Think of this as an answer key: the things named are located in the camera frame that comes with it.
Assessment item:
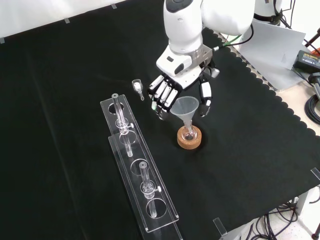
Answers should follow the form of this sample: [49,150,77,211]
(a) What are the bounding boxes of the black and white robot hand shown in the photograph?
[146,46,221,122]

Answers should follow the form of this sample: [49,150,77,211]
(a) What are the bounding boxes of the translucent plastic funnel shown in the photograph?
[170,96,200,137]

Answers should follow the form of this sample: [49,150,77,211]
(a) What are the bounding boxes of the glass weighing funnel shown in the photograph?
[131,78,146,102]

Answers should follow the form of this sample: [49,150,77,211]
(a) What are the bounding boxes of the glass round-bottom flask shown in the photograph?
[181,124,197,142]

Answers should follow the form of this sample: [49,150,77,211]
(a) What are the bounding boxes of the clear acrylic funnel stand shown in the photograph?
[99,92,184,240]

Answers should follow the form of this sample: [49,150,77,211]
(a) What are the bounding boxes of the pale board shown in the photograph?
[235,19,307,92]

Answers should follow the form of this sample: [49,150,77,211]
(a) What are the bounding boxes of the black cloth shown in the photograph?
[0,0,320,240]

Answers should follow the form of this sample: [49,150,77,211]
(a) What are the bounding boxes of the black power adapter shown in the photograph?
[292,49,320,75]

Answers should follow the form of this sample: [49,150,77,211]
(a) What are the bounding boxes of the green cable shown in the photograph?
[221,34,242,48]

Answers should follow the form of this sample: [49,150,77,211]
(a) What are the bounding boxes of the cork ring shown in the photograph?
[176,125,203,151]

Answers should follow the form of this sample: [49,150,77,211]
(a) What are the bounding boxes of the black cable coil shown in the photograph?
[304,94,320,124]

